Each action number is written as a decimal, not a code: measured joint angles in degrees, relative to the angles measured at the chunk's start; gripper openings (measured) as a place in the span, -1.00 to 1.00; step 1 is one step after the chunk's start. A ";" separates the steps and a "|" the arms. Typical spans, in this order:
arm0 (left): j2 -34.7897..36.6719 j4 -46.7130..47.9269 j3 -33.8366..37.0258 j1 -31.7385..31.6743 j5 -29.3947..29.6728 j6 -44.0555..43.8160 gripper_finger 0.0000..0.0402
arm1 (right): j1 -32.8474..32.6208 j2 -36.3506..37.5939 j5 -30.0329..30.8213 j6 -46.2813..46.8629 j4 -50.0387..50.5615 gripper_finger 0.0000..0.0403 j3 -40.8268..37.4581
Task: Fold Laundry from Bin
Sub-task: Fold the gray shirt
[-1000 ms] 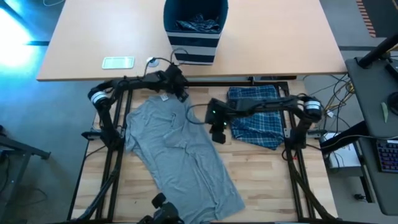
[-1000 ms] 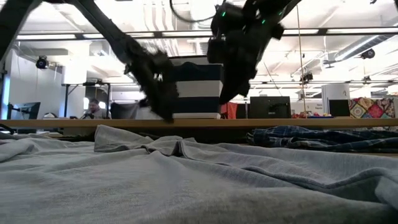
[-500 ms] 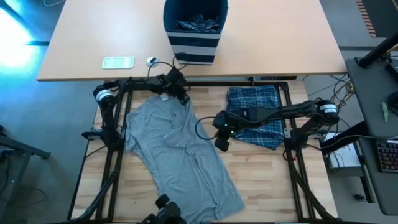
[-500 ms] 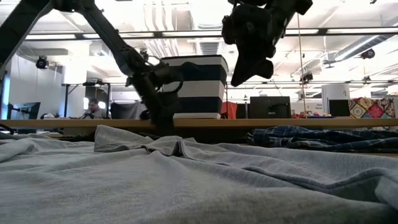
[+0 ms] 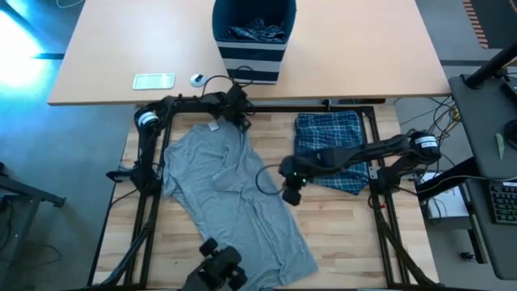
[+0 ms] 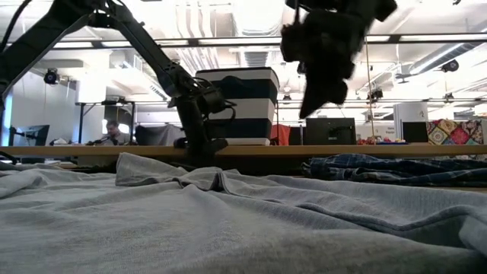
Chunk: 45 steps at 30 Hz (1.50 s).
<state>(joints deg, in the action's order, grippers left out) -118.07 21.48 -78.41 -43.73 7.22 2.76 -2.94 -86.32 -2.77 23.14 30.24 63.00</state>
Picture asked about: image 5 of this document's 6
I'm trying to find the dark patterned garment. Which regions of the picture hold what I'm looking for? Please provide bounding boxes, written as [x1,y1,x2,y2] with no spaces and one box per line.
[227,16,288,44]

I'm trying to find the black desk leg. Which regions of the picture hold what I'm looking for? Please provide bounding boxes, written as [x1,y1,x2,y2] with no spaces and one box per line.
[415,156,480,202]

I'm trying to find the green leaf-shaped item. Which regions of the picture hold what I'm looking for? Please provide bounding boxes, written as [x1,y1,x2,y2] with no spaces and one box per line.
[495,133,506,161]

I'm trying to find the white box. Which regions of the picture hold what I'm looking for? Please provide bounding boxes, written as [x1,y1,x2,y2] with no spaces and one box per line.
[419,171,473,221]

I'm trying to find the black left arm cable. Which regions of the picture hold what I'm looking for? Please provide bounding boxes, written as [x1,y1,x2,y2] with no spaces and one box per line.
[201,65,254,98]

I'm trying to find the black desk device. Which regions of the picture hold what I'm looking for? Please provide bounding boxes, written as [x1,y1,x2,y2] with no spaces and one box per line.
[500,74,517,107]

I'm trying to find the grey garment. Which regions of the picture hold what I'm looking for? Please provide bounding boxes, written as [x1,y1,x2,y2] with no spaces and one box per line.
[162,119,319,290]

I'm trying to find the silver flat phone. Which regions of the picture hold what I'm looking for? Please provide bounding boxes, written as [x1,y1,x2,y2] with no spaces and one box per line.
[132,72,177,91]

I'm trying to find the black backlit keyboard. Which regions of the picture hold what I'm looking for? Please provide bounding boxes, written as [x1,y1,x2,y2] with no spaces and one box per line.
[488,181,517,226]

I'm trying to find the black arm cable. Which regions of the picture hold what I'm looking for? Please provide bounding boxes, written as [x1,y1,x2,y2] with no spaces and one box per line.
[201,65,254,98]
[255,163,288,196]

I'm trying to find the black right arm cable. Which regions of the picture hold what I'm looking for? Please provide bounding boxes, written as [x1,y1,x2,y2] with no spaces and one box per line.
[255,163,288,196]

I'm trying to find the navy white striped laundry bin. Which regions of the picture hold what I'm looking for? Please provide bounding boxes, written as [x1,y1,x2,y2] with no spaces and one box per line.
[212,0,298,85]

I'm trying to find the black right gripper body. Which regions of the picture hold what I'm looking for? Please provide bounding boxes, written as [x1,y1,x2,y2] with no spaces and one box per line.
[278,155,322,191]

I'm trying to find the small round tape roll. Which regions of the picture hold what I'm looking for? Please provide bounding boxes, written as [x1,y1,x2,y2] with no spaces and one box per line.
[189,73,208,89]

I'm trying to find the blue plaid pajama pants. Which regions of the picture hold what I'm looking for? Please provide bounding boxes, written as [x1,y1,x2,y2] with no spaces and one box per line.
[293,109,371,196]

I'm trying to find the black pole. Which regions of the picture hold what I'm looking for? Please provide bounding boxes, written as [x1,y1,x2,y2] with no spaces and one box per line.
[463,40,517,89]

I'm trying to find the light wooden desk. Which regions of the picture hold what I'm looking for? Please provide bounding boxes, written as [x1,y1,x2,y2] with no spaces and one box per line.
[47,0,452,107]

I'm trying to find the black round object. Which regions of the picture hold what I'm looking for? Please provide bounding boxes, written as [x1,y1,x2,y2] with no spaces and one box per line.
[502,118,517,151]

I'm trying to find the dark grey metal stand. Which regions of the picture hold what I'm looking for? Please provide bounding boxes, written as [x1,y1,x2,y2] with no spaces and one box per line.
[0,161,68,291]

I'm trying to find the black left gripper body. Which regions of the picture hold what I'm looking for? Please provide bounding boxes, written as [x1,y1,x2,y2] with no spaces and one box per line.
[221,83,256,124]

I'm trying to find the grey side desk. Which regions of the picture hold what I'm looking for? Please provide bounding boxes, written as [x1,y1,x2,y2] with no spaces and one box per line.
[448,74,517,281]

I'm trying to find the yellow cable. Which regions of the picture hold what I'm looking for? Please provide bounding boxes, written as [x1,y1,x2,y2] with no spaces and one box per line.
[427,108,462,142]

